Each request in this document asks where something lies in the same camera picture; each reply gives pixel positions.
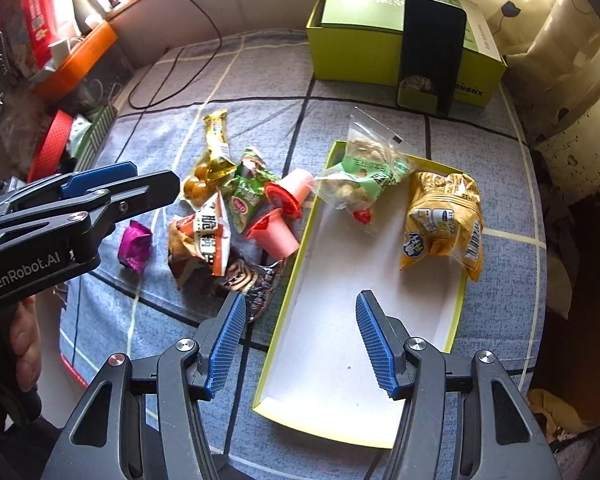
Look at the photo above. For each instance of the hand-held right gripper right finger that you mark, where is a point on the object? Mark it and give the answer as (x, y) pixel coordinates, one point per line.
(375, 340)

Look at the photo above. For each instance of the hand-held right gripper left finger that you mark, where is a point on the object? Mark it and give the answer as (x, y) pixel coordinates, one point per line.
(225, 340)

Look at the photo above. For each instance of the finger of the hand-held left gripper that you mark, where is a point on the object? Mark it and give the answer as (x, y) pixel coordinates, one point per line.
(145, 187)
(100, 175)

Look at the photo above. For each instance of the yellow-green shallow box tray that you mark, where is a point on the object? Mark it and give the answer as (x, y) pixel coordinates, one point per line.
(330, 310)

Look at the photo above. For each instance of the purple snack packet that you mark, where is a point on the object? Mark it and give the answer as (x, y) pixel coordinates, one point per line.
(136, 245)

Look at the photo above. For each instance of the dark brown snack packet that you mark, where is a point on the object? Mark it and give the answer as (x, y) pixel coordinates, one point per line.
(250, 280)

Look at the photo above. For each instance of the gold quail egg packet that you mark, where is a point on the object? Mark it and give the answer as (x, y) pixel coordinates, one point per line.
(215, 160)

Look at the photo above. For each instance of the orange white snack packet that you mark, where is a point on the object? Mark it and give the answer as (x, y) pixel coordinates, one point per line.
(205, 240)

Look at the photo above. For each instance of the green snack packet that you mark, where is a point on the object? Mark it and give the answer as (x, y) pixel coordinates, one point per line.
(247, 195)

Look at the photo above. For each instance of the person's left hand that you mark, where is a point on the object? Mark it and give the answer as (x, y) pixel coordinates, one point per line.
(25, 345)

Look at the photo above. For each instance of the green ribbed board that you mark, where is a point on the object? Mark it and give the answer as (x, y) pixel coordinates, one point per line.
(97, 130)

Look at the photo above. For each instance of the red plastic band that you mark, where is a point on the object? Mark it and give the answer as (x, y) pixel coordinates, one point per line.
(50, 145)

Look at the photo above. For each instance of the pink jelly cup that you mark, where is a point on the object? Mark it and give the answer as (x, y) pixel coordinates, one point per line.
(290, 192)
(275, 235)

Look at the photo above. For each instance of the orange plastic box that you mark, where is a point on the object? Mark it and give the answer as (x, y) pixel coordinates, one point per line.
(80, 60)

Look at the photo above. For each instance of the white charger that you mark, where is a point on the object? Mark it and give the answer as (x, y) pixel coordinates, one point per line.
(57, 50)

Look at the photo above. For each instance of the yellow snack bag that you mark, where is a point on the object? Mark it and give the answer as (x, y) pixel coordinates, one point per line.
(440, 220)

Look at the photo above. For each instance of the clear peanut bag green label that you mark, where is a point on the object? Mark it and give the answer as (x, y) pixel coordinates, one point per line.
(360, 180)

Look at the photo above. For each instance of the red printed bag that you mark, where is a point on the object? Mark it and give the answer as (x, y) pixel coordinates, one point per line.
(37, 15)

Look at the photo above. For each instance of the crumpled patterned cloth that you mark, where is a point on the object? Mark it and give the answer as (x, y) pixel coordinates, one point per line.
(555, 410)

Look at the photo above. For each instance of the wooden cabinet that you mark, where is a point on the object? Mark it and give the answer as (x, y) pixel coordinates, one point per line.
(590, 340)

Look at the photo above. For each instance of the green cardboard box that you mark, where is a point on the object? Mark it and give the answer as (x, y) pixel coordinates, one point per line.
(350, 55)

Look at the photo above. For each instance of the black smartphone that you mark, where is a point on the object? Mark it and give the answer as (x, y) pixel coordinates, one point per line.
(430, 50)

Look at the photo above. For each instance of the heart print curtain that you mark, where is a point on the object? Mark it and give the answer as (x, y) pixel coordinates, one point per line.
(570, 60)

